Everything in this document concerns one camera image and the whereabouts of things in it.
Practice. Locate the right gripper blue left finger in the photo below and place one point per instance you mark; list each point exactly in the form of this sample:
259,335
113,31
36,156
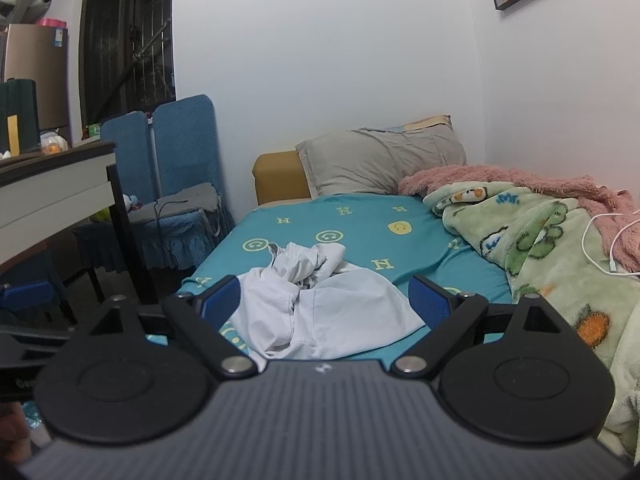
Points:
197,321

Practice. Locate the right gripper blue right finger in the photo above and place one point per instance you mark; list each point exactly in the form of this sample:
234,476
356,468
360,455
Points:
453,320

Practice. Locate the white t-shirt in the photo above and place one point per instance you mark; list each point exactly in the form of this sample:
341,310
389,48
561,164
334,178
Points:
309,303

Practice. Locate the blue folding chair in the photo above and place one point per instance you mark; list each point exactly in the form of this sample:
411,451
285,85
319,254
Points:
175,147

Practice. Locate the teal smiley bed sheet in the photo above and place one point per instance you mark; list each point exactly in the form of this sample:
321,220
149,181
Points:
394,236

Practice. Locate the green cartoon fleece blanket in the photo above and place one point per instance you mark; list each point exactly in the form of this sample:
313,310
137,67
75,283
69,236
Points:
548,245

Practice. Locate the grey cloth on chair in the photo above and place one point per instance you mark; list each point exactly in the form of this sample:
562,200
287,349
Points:
198,197

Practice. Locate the small plush toy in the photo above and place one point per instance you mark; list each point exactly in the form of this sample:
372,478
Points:
131,202

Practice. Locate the yellow headboard cushion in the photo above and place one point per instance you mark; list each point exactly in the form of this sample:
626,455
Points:
279,176

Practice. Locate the grey pillow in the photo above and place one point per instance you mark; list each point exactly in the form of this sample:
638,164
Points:
375,160

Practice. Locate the pink fluffy blanket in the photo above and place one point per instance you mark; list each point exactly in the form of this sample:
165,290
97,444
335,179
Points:
616,207

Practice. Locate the white dark-top desk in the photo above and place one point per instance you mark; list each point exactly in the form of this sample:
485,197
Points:
47,194

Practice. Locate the dark barred window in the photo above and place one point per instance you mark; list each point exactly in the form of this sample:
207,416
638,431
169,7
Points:
126,61

